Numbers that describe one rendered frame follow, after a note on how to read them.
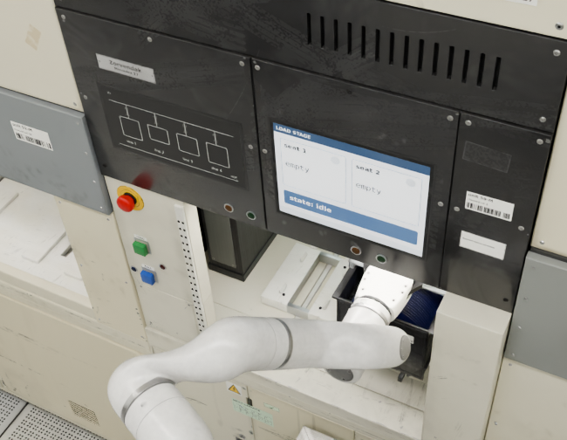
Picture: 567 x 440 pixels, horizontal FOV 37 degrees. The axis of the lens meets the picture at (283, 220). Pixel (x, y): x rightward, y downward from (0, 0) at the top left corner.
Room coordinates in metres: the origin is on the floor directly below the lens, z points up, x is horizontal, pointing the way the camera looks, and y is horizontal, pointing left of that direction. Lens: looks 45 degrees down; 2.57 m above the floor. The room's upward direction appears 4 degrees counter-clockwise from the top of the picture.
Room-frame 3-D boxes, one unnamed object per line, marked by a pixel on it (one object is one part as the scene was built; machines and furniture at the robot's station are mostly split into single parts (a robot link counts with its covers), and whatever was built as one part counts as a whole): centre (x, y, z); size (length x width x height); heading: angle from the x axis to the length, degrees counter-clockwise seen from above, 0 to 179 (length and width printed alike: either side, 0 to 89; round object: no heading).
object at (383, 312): (1.04, -0.16, 1.23); 0.09 x 0.03 x 0.08; 59
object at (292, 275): (1.42, -0.07, 0.89); 0.22 x 0.21 x 0.04; 150
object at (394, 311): (1.09, -0.19, 1.23); 0.11 x 0.10 x 0.07; 149
